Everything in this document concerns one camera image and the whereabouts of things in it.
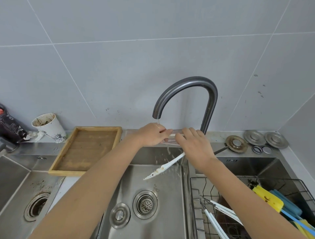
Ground person's left hand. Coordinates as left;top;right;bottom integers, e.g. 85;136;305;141
134;123;173;147

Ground person's right hand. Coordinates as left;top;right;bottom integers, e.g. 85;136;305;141
175;127;217;171

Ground clear plastic cup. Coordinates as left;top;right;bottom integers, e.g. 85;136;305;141
161;129;185;146

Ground person's left forearm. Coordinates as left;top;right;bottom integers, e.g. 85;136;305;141
28;138;148;239

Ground person's right forearm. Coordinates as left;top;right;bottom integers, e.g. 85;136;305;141
194;158;308;239

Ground white plastic spatula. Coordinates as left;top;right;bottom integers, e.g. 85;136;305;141
143;152;186;181

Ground rusty round drain cover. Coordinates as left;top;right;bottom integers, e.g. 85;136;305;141
225;135;248;153

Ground grey curved faucet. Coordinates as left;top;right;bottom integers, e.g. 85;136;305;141
152;76;219;135

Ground round steel drain lid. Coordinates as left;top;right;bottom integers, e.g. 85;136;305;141
264;131;289;150
243;130;266;146

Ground stainless steel sink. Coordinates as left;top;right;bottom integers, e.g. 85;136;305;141
0;141;299;239

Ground perforated steel drain strainer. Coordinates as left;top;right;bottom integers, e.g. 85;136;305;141
133;190;158;220

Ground wooden tray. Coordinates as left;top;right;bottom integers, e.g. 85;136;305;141
48;126;123;177

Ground round steel drain knob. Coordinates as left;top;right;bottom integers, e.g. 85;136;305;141
109;203;131;229

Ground dirty white paper cup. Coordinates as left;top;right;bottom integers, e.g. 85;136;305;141
32;113;67;144

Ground blue sponge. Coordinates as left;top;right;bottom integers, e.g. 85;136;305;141
269;189;303;217

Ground crumpled white wrapper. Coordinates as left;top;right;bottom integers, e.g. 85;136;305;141
23;130;45;143

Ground black printed bag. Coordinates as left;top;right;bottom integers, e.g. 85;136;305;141
0;103;28;144

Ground white handled metal tongs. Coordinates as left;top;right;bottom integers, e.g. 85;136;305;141
200;195;244;226
200;200;230;239

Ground black wire dish rack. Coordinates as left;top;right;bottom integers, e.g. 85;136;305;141
189;176;315;239

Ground open steel drain ring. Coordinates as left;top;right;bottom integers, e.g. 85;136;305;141
24;192;51;222

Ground dark grey handle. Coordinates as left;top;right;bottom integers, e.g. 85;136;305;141
0;137;19;153

